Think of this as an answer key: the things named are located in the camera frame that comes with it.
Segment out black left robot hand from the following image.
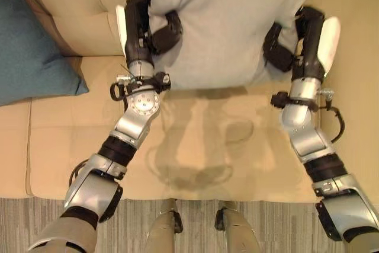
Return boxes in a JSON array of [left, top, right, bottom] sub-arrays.
[[114, 0, 184, 69]]

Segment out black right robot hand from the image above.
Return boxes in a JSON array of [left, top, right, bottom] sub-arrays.
[[262, 5, 341, 81]]

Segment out light grey cushion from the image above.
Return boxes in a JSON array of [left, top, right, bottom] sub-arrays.
[[144, 0, 319, 90]]

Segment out beige sofa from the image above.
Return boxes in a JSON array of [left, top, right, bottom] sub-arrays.
[[0, 0, 379, 203]]

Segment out teal blue cushion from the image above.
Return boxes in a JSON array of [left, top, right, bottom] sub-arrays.
[[0, 0, 90, 107]]

